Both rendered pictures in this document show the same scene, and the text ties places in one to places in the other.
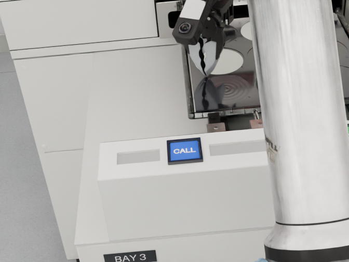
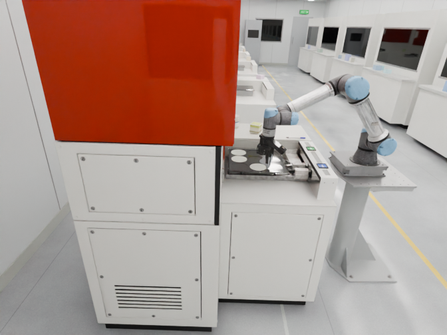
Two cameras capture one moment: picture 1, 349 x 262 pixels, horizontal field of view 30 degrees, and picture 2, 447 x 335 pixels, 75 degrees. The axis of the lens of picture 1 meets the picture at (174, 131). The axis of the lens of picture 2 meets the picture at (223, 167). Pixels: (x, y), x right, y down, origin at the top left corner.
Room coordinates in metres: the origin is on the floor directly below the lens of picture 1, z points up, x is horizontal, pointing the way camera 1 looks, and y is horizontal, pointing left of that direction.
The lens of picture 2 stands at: (1.40, 1.50, 1.68)
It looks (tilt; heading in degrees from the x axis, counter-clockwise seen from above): 26 degrees down; 269
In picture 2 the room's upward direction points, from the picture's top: 2 degrees clockwise
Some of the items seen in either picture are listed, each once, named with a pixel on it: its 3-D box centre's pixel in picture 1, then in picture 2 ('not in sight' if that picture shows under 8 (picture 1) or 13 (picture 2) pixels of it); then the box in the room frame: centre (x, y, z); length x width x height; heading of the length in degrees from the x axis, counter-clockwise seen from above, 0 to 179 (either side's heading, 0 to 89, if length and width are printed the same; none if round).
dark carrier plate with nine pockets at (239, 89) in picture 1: (271, 56); (255, 159); (1.16, -0.22, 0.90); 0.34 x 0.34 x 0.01; 89
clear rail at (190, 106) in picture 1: (185, 65); (258, 172); (1.16, -0.04, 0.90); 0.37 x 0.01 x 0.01; 179
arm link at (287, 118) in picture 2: not in sight; (287, 117); (1.02, -0.11, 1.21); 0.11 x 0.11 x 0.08; 6
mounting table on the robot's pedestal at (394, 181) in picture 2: not in sight; (363, 178); (0.40, -0.27, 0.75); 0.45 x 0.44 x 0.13; 2
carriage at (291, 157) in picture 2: not in sight; (295, 164); (0.90, -0.23, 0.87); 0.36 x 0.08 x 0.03; 89
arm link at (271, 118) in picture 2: not in sight; (271, 118); (1.12, -0.08, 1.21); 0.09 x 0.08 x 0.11; 6
